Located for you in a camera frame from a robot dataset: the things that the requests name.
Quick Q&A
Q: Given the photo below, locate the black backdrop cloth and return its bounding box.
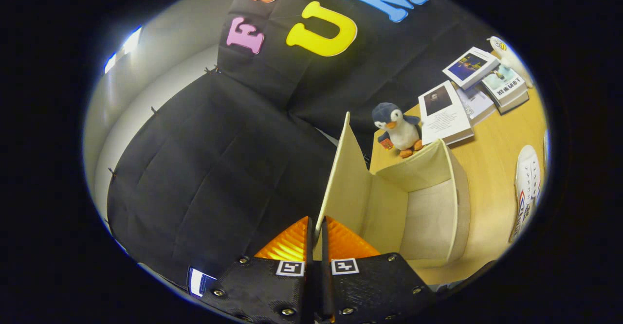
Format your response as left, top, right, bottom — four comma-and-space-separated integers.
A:
105, 0, 492, 286

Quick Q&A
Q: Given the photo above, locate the thin white text-cover book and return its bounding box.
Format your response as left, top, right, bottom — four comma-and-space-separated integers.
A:
458, 86, 497, 126

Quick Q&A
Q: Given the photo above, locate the blue and white object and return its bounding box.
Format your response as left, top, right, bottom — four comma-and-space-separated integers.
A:
187, 267, 217, 298

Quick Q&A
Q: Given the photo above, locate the book with blue picture cover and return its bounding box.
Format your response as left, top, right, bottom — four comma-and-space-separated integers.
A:
442, 47, 501, 90

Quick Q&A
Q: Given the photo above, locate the grey penguin plush toy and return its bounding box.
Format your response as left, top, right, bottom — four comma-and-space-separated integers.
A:
371, 102, 424, 158

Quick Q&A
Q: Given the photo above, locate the bright ceiling light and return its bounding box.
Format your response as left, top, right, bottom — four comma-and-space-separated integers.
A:
104, 26, 143, 74

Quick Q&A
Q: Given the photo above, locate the white duck plush toy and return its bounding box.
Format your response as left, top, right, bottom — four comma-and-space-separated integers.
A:
487, 36, 534, 89

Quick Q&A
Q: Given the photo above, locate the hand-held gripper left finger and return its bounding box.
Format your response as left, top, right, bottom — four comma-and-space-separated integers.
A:
202, 216, 314, 324

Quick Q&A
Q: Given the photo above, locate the thick book with teal cover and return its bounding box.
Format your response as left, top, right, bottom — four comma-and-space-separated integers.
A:
482, 64, 529, 108

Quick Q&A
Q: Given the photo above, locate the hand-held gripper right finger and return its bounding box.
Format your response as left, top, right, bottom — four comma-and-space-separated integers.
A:
319, 216, 436, 324

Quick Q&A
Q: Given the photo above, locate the beige fabric storage box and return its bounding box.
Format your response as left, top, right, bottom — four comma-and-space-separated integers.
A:
314, 111, 472, 269

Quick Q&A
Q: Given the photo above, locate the white book with portrait cover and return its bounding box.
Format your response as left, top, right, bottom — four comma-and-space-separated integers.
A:
418, 80, 475, 146

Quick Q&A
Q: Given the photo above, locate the thick white book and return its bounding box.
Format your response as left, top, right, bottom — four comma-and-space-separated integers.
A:
496, 90, 530, 115

